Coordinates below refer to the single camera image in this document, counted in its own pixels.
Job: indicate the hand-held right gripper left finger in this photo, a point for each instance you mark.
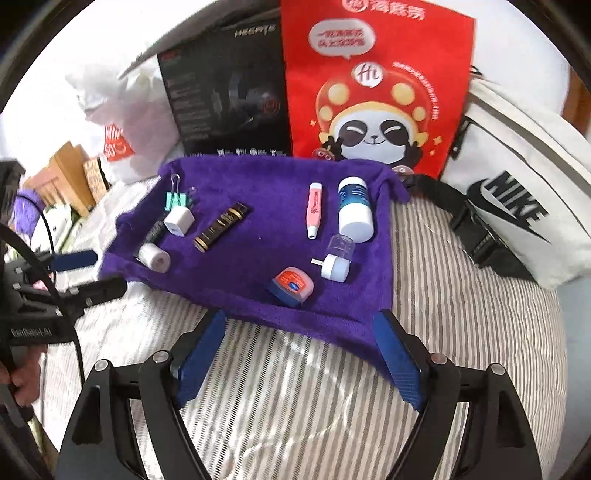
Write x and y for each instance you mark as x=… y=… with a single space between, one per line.
x=198 y=364

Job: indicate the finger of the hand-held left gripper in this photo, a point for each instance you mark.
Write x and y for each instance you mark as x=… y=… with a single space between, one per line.
x=101 y=288
x=74 y=259

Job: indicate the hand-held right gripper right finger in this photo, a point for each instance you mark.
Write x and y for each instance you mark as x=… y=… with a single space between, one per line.
x=399 y=364

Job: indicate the white tape roll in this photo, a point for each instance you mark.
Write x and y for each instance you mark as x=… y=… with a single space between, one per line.
x=152 y=256

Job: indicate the black stick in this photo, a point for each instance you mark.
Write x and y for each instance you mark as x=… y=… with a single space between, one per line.
x=154 y=233

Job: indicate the white charger plug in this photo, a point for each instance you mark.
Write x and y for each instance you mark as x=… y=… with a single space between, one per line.
x=178 y=222

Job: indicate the white plug-in night light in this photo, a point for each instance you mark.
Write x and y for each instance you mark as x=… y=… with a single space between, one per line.
x=336 y=268

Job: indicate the green binder clip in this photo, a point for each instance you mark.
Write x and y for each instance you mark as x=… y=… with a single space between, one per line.
x=178 y=201

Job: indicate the blue balm tin orange label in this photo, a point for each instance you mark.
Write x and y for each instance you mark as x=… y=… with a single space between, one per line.
x=291 y=286

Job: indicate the clear plastic cap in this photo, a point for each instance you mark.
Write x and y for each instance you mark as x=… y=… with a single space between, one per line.
x=340 y=247

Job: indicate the black gold tube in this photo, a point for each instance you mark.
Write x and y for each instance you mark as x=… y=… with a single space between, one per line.
x=221 y=226

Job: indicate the white bottle blue label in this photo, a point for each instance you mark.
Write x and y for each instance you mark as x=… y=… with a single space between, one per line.
x=355 y=217

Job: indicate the pink correction pen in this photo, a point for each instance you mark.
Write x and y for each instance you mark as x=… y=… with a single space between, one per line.
x=314 y=212

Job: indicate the person's left hand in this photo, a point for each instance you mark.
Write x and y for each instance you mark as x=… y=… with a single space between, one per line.
x=25 y=378

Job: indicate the striped quilt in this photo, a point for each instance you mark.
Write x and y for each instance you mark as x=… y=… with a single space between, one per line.
x=461 y=346

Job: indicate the purple fuzzy cloth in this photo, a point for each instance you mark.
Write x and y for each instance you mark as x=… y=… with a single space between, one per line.
x=25 y=210

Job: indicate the framed picture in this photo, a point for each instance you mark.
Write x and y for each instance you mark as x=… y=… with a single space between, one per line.
x=94 y=177

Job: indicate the wooden headboard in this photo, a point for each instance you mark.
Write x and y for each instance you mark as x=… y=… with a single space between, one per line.
x=64 y=166

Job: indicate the white plastic bag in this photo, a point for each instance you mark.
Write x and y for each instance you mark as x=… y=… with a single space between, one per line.
x=138 y=120

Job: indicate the purple towel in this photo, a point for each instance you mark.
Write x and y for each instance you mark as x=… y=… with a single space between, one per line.
x=258 y=194

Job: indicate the black cardboard box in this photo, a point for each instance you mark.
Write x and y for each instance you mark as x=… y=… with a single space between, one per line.
x=217 y=92

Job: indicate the white waist bag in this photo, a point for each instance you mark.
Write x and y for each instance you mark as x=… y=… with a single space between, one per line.
x=508 y=152

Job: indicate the red paper bag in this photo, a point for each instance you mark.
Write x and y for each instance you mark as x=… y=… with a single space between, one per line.
x=369 y=69

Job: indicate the brown wooden door frame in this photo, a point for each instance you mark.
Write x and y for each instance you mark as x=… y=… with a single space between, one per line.
x=575 y=99

